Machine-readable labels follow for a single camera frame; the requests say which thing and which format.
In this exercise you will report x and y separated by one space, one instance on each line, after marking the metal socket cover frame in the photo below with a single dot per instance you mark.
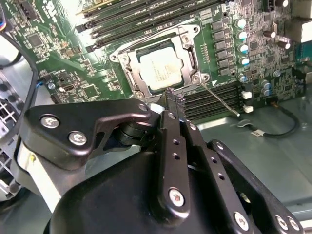
137 73

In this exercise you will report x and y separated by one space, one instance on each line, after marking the silver-topped CPU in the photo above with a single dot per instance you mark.
161 67

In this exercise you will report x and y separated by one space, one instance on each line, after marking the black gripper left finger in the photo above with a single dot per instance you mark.
73 126

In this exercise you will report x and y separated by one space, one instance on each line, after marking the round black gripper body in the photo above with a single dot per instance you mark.
109 202

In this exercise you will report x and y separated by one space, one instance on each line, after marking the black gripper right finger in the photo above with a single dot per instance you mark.
226 195

